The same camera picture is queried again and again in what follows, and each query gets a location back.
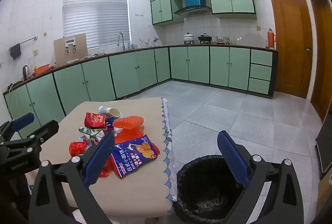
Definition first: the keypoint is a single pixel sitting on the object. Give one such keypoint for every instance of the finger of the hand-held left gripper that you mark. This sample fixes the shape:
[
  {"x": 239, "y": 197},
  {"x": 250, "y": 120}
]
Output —
[
  {"x": 23, "y": 120},
  {"x": 44, "y": 130}
]

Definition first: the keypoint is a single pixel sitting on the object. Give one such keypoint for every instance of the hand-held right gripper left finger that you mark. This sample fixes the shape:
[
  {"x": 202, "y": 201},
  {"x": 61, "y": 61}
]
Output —
[{"x": 99, "y": 159}]

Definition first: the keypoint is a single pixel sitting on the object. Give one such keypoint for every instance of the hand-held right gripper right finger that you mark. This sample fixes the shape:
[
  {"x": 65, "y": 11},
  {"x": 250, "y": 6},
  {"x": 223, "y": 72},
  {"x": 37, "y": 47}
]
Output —
[{"x": 232, "y": 159}]

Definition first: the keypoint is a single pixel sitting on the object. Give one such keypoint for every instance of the red plastic wrapper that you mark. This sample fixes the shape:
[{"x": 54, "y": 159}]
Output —
[{"x": 77, "y": 147}]

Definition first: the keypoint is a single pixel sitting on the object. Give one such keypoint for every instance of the green white wrapper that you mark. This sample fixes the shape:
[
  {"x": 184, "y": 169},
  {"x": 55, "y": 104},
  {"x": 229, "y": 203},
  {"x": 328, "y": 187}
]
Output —
[{"x": 89, "y": 131}]

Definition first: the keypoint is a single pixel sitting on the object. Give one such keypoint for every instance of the blue snack packet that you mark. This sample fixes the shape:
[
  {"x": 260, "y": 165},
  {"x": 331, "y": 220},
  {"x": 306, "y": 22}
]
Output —
[{"x": 134, "y": 153}]

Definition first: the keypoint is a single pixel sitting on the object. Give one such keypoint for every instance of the red gold printed pouch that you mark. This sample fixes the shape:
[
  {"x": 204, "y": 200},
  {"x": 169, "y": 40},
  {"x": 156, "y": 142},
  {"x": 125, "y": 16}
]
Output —
[{"x": 94, "y": 120}]

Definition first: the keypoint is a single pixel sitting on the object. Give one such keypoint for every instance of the black trash bin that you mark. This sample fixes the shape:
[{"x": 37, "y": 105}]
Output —
[{"x": 205, "y": 187}]

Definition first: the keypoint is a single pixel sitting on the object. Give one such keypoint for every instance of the orange foam fruit net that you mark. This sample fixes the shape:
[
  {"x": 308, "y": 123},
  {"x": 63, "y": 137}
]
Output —
[{"x": 128, "y": 122}]

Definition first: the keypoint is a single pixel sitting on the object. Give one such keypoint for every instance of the white blue paper cup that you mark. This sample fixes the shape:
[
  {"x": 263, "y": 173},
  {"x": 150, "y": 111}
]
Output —
[{"x": 106, "y": 110}]

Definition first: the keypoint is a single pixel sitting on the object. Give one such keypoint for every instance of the table with beige cloth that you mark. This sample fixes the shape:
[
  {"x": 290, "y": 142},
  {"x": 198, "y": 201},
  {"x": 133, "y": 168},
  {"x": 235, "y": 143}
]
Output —
[{"x": 75, "y": 115}]

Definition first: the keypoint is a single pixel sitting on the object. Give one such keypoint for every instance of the steel electric kettle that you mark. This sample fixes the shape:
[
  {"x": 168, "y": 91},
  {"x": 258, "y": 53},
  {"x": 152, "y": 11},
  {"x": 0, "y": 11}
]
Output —
[{"x": 26, "y": 72}]

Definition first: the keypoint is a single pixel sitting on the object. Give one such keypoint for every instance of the orange plastic basket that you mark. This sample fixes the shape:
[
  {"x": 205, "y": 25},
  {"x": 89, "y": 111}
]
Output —
[{"x": 42, "y": 70}]

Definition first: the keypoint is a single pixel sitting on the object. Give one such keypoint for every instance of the white blue patterned tablecloth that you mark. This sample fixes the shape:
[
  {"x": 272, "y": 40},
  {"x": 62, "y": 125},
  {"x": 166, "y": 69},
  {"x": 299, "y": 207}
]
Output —
[{"x": 168, "y": 141}]

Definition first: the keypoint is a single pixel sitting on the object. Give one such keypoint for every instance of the dark hanging towel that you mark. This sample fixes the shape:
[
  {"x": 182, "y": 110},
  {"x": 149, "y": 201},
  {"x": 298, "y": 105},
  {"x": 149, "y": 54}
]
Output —
[{"x": 16, "y": 51}]

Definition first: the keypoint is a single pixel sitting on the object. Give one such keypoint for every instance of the brown cardboard box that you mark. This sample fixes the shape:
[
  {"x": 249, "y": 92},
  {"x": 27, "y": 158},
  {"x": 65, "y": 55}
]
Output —
[{"x": 71, "y": 54}]

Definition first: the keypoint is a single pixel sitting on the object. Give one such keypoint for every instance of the black glass cabinet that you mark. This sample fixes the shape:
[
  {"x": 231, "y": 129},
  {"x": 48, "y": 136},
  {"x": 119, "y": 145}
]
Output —
[{"x": 325, "y": 148}]

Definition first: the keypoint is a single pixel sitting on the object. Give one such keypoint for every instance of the green lower kitchen cabinets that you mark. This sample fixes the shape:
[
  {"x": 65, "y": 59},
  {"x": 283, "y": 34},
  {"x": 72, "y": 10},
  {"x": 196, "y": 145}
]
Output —
[{"x": 197, "y": 63}]

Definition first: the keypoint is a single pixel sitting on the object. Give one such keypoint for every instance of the steel kitchen faucet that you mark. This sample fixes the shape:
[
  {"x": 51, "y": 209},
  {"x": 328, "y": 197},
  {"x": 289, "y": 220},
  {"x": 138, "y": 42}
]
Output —
[{"x": 122, "y": 41}]

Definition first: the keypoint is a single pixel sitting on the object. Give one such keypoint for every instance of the black wok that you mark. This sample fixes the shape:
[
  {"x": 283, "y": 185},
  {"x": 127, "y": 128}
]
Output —
[{"x": 204, "y": 38}]

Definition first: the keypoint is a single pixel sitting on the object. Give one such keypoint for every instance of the white window blind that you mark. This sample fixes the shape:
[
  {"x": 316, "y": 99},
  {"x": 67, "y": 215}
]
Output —
[{"x": 96, "y": 16}]

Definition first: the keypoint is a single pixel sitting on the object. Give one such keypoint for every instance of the orange thermos flask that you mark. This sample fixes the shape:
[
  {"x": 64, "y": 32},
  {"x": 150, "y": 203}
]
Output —
[{"x": 271, "y": 38}]

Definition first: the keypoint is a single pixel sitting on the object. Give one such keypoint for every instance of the white cooking pot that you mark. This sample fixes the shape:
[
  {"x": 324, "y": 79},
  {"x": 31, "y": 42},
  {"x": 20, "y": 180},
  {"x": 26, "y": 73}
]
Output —
[{"x": 188, "y": 38}]

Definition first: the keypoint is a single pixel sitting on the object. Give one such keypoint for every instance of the black range hood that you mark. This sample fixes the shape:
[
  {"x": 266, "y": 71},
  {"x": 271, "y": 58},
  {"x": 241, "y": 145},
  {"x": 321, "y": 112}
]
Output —
[{"x": 192, "y": 9}]

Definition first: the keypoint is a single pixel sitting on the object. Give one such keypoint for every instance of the steel towel rail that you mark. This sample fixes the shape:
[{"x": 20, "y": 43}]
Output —
[{"x": 27, "y": 41}]

